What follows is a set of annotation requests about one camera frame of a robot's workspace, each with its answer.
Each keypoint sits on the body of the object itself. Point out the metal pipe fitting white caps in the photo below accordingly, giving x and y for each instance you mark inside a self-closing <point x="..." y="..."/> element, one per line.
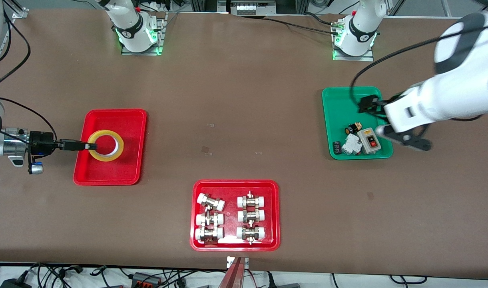
<point x="251" y="201"/>
<point x="208" y="234"/>
<point x="250" y="232"/>
<point x="251" y="216"/>
<point x="210" y="219"/>
<point x="212" y="202"/>

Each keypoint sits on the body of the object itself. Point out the aluminium frame rack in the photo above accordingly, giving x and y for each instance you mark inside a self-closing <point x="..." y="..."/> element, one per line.
<point x="287" y="4"/>

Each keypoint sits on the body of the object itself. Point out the small black capacitor block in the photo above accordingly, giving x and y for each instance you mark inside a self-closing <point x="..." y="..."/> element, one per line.
<point x="337" y="148"/>

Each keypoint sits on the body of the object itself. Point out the reddish camera stand post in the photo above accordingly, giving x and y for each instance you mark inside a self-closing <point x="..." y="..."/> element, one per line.
<point x="232" y="278"/>

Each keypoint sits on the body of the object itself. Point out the yellow tape roll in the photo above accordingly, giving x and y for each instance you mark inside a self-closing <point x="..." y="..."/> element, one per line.
<point x="106" y="157"/>

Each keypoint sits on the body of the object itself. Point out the aluminium stand bracket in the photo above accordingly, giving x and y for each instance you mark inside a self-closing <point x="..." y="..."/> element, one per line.
<point x="245" y="262"/>

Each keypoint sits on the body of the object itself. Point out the black power adapter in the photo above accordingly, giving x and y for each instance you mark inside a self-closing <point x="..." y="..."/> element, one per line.
<point x="14" y="284"/>

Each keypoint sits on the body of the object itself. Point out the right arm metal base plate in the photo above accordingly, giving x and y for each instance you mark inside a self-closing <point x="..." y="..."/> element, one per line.
<point x="162" y="36"/>

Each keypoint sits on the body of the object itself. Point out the white circuit breaker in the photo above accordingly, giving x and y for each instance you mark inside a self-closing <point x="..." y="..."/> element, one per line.
<point x="351" y="144"/>

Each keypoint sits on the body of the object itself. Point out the black round buzzer component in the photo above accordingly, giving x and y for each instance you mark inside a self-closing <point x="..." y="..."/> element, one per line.
<point x="351" y="129"/>

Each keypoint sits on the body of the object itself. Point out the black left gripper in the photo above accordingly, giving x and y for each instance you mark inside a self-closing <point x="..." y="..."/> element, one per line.
<point x="369" y="103"/>

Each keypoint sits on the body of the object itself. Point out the aluminium profile rail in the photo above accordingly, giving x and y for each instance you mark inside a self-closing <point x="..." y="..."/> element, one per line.
<point x="20" y="13"/>

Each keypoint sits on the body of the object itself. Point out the grey on-off switch box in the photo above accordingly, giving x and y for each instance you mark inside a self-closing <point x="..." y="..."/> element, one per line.
<point x="367" y="142"/>

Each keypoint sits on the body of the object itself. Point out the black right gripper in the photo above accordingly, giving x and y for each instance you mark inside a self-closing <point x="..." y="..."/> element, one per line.
<point x="42" y="143"/>

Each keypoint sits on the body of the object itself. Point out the black plug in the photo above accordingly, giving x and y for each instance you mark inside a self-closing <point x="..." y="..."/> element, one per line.
<point x="272" y="280"/>

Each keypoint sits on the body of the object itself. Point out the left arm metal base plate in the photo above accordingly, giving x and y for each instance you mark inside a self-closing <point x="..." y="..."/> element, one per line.
<point x="367" y="58"/>

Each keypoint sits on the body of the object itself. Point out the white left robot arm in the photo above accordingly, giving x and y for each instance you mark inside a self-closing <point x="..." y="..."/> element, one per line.
<point x="459" y="92"/>

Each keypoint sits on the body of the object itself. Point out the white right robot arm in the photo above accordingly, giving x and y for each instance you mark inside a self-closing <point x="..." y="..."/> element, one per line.
<point x="132" y="28"/>

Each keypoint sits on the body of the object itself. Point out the green plastic tray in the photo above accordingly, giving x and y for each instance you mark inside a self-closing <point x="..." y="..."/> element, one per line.
<point x="339" y="108"/>

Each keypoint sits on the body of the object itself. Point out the empty red plastic tray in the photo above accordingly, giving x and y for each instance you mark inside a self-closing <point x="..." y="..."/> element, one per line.
<point x="116" y="172"/>

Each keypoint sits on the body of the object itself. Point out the white terminal block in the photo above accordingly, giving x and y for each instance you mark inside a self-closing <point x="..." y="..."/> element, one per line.
<point x="250" y="8"/>

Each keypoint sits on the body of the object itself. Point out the red tray with fittings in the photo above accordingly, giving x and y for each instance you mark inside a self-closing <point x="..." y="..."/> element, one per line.
<point x="232" y="200"/>

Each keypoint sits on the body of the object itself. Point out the grey connector box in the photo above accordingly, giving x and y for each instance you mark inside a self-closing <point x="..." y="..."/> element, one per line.
<point x="146" y="279"/>

